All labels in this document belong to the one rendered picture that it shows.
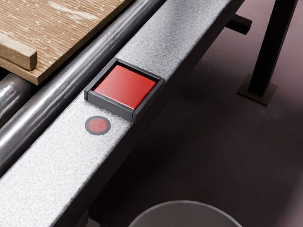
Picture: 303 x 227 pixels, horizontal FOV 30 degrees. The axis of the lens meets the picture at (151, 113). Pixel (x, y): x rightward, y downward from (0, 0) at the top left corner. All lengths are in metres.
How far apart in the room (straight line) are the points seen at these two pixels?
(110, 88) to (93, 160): 0.11
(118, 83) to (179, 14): 0.19
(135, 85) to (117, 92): 0.03
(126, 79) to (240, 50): 1.57
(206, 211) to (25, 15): 0.69
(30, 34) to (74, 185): 0.24
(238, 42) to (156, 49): 1.53
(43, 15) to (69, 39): 0.06
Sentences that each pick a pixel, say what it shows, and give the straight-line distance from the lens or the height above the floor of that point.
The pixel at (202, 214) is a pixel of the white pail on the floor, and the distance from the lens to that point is 1.32.
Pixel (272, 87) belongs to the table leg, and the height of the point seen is 0.01.
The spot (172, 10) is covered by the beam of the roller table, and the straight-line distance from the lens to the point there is 0.87.
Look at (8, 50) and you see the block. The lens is 0.73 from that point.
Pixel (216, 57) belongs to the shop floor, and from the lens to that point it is 2.22.
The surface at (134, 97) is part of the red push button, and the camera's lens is 0.71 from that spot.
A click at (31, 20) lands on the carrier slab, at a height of 0.94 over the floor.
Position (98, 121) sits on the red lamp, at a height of 0.92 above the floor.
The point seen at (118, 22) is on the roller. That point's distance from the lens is 0.83.
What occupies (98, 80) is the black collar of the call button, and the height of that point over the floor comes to 0.93.
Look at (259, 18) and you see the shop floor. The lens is 2.47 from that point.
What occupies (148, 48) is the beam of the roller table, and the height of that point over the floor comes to 0.92.
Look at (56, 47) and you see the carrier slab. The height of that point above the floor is 0.94.
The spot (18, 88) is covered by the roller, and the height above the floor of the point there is 0.92.
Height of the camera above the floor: 1.43
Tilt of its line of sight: 47 degrees down
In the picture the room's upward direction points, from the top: 8 degrees clockwise
